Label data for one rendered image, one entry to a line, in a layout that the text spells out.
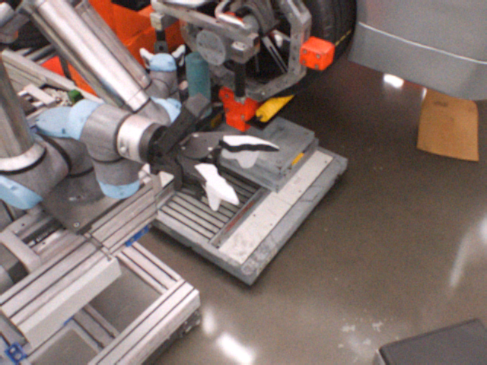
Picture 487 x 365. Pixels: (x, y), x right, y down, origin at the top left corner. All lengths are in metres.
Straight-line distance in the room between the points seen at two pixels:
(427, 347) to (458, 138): 1.48
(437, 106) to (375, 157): 0.59
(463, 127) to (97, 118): 2.38
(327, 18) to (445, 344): 1.09
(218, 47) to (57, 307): 0.97
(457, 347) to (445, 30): 0.97
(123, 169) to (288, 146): 1.46
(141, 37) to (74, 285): 1.23
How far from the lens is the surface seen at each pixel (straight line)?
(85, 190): 1.30
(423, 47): 1.80
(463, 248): 2.39
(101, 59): 0.99
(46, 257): 1.34
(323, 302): 2.07
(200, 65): 1.91
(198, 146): 0.79
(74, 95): 1.97
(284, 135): 2.36
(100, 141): 0.87
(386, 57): 1.86
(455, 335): 1.73
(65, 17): 1.00
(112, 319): 1.83
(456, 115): 3.05
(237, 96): 1.69
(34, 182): 1.15
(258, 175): 2.27
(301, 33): 1.71
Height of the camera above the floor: 1.78
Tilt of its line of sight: 46 degrees down
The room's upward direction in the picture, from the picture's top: straight up
